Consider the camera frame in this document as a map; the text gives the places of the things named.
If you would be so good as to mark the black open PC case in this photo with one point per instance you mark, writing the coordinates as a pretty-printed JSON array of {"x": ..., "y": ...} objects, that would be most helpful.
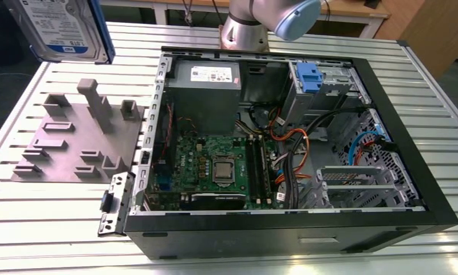
[{"x": 252, "y": 229}]

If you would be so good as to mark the white desk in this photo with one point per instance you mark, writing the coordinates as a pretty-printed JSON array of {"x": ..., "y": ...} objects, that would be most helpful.
[{"x": 160, "y": 15}]

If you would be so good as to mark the grey power supply unit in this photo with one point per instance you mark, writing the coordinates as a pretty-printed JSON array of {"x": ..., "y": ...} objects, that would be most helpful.
[{"x": 202, "y": 109}]

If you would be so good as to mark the hard disk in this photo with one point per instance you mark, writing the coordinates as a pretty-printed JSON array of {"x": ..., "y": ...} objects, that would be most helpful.
[{"x": 61, "y": 31}]

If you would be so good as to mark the wooden desk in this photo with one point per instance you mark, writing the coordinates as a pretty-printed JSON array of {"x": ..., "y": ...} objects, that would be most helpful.
[{"x": 358, "y": 8}]

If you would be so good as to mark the green motherboard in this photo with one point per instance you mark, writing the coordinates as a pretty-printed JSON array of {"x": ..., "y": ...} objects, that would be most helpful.
[{"x": 190, "y": 172}]

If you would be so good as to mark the grey parts rack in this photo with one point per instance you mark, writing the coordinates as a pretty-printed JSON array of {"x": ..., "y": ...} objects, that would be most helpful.
[{"x": 81, "y": 137}]

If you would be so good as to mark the black graphics card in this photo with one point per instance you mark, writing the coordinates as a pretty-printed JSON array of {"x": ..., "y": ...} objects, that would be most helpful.
[{"x": 213, "y": 200}]

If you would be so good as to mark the silver CPU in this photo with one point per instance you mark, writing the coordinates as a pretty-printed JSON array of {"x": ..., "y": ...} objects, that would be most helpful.
[{"x": 224, "y": 171}]

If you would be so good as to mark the brown wooden cabinet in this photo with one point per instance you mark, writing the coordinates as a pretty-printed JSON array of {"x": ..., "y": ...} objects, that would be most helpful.
[{"x": 438, "y": 31}]

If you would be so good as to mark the black RAM slot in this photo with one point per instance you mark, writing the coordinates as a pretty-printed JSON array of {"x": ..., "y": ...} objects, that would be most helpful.
[
  {"x": 253, "y": 172},
  {"x": 265, "y": 172}
]

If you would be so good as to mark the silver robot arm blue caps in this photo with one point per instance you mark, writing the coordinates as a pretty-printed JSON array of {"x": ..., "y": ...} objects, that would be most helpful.
[{"x": 244, "y": 31}]

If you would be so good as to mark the grey metal drive cage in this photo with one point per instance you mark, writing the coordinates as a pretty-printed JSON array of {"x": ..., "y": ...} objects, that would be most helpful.
[{"x": 309, "y": 106}]

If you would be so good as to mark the grey metal case bracket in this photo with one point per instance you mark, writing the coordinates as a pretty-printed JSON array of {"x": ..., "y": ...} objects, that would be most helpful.
[{"x": 118, "y": 200}]

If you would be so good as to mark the CPU socket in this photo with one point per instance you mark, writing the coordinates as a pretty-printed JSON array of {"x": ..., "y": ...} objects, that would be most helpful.
[{"x": 214, "y": 172}]

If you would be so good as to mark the blue plastic drive latch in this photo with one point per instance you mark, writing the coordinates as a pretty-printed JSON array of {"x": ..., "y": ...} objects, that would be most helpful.
[{"x": 309, "y": 77}]

